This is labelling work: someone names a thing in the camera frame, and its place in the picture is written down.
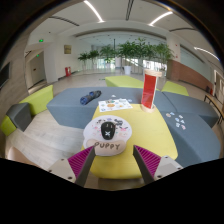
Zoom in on grey upholstered bench seat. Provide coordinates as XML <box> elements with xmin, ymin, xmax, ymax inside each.
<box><xmin>46</xmin><ymin>86</ymin><xmax>168</xmax><ymax>130</ymax></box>
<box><xmin>160</xmin><ymin>110</ymin><xmax>218</xmax><ymax>168</ymax></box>
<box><xmin>161</xmin><ymin>90</ymin><xmax>220</xmax><ymax>129</ymax></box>

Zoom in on small grey upholstered ottoman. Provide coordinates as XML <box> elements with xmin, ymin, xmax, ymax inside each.
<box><xmin>5</xmin><ymin>102</ymin><xmax>33</xmax><ymax>133</ymax></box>

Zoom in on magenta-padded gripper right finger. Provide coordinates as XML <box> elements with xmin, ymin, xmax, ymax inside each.
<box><xmin>131</xmin><ymin>144</ymin><xmax>184</xmax><ymax>186</ymax></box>

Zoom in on lime green upholstered seat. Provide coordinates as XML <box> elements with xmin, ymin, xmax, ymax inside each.
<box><xmin>104</xmin><ymin>74</ymin><xmax>146</xmax><ymax>89</ymax></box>
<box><xmin>0</xmin><ymin>84</ymin><xmax>55</xmax><ymax>137</ymax></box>
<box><xmin>161</xmin><ymin>80</ymin><xmax>190</xmax><ymax>97</ymax></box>

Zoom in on red translucent rope-capped column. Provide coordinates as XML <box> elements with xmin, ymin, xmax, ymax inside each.
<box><xmin>140</xmin><ymin>68</ymin><xmax>163</xmax><ymax>114</ymax></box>

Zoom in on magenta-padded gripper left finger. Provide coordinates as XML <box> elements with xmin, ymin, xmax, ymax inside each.
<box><xmin>47</xmin><ymin>145</ymin><xmax>98</xmax><ymax>188</ymax></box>

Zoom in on brass wall plaque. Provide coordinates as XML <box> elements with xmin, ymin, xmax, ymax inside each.
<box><xmin>63</xmin><ymin>44</ymin><xmax>73</xmax><ymax>55</ymax></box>

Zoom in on group of loose stickers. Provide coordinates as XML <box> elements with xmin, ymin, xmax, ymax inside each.
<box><xmin>165</xmin><ymin>111</ymin><xmax>188</xmax><ymax>131</ymax></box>

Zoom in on row of potted green plants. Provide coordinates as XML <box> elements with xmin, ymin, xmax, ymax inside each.
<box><xmin>77</xmin><ymin>37</ymin><xmax>175</xmax><ymax>76</ymax></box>

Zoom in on white sticker sheet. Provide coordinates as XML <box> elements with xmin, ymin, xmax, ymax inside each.
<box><xmin>97</xmin><ymin>98</ymin><xmax>134</xmax><ymax>113</ymax></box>

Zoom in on linear ceiling lights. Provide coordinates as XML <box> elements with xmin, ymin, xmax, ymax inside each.
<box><xmin>83</xmin><ymin>0</ymin><xmax>221</xmax><ymax>63</ymax></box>

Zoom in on wooden bench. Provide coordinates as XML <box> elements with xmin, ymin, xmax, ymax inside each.
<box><xmin>203</xmin><ymin>93</ymin><xmax>224</xmax><ymax>125</ymax></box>

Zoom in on round white printed mouse pad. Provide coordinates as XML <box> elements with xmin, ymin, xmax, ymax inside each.
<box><xmin>82</xmin><ymin>114</ymin><xmax>133</xmax><ymax>157</ymax></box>

